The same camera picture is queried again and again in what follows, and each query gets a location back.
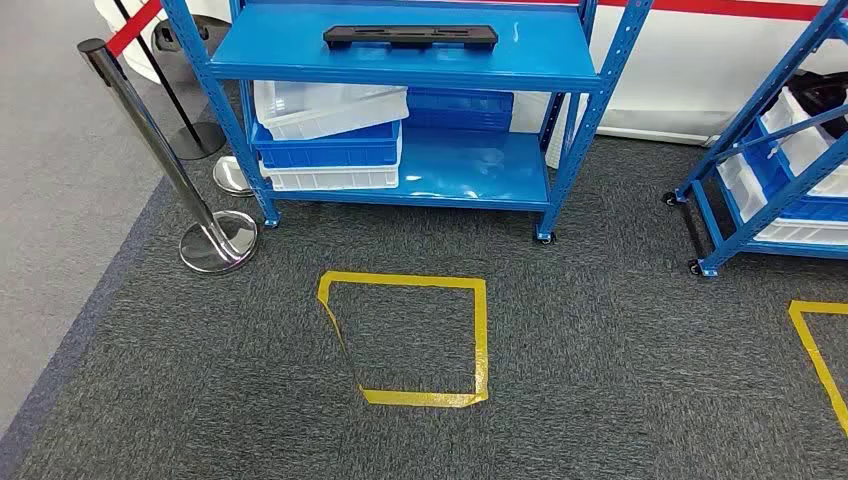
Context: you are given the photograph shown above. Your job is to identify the black plastic plate frame part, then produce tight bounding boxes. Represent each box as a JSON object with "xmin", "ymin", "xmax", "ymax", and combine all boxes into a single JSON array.
[{"xmin": 323, "ymin": 25, "xmax": 499, "ymax": 52}]

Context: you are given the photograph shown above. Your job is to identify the chrome stanchion base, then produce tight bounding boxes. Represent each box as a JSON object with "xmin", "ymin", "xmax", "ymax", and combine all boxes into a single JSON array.
[{"xmin": 211, "ymin": 155, "xmax": 256, "ymax": 199}]

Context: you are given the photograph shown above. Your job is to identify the black stanchion post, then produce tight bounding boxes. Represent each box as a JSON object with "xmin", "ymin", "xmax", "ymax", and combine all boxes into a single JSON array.
[{"xmin": 111, "ymin": 0, "xmax": 228, "ymax": 162}]

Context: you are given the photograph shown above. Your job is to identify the red barrier belt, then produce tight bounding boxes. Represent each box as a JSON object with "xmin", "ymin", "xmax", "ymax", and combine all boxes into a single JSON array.
[{"xmin": 105, "ymin": 0, "xmax": 164, "ymax": 58}]

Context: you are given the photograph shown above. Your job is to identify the yellow floor tape square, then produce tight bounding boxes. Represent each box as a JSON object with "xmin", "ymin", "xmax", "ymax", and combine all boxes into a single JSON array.
[
  {"xmin": 787, "ymin": 299, "xmax": 848, "ymax": 439},
  {"xmin": 316, "ymin": 270, "xmax": 490, "ymax": 409}
]

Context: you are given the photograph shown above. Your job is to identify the chrome stanchion post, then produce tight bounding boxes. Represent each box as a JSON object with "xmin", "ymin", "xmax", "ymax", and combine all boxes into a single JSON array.
[{"xmin": 76, "ymin": 37, "xmax": 260, "ymax": 276}]

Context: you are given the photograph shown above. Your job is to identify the white ribbed plastic crate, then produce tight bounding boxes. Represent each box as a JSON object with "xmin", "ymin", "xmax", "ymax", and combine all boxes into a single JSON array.
[{"xmin": 544, "ymin": 92, "xmax": 592, "ymax": 171}]

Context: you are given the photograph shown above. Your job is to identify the blue plastic crate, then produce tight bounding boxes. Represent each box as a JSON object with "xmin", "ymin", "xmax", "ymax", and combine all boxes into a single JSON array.
[
  {"xmin": 405, "ymin": 87, "xmax": 515, "ymax": 132},
  {"xmin": 251, "ymin": 120, "xmax": 403, "ymax": 170},
  {"xmin": 741, "ymin": 122, "xmax": 848, "ymax": 223}
]

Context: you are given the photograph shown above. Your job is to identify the white car with red stripe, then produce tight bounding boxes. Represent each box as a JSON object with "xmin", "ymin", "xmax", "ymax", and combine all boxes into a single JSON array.
[{"xmin": 92, "ymin": 0, "xmax": 848, "ymax": 148}]

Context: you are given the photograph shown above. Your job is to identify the blue metal shelf rack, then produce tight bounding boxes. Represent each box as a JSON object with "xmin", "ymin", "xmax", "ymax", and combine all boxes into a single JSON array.
[
  {"xmin": 160, "ymin": 0, "xmax": 654, "ymax": 245},
  {"xmin": 662, "ymin": 0, "xmax": 848, "ymax": 280}
]

